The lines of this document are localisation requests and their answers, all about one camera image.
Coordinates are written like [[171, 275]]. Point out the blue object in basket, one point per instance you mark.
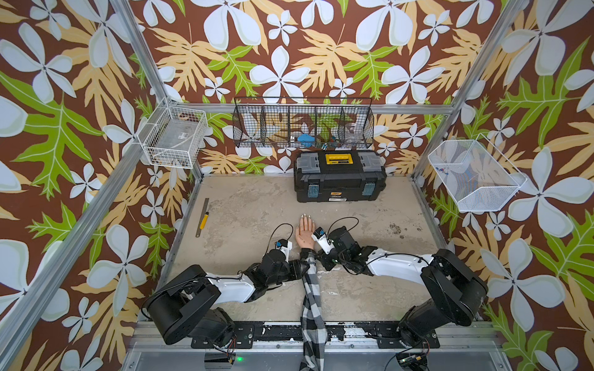
[[306, 139]]

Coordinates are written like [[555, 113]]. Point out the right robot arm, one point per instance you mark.
[[456, 292]]

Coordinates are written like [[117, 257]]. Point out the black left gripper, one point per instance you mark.
[[295, 266]]

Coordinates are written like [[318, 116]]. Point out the mannequin hand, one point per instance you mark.
[[304, 233]]

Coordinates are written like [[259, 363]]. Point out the white wire basket left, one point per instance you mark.
[[172, 135]]

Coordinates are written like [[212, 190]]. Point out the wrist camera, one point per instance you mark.
[[285, 246], [321, 238]]

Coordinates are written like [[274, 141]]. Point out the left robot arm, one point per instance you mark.
[[187, 307]]

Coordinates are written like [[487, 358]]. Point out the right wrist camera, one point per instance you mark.
[[321, 238]]

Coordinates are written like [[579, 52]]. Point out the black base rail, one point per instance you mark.
[[244, 335]]

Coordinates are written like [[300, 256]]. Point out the black toolbox yellow handle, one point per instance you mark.
[[338, 176]]

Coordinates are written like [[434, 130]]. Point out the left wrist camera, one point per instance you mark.
[[285, 246]]

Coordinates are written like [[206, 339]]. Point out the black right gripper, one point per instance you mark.
[[322, 257]]

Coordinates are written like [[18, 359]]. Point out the black wrist watch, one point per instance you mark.
[[307, 263]]

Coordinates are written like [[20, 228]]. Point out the white mesh basket right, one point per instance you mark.
[[476, 174]]

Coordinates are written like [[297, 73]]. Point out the black wire basket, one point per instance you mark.
[[334, 122]]

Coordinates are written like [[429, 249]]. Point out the plaid sleeved mannequin forearm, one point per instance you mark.
[[313, 315]]

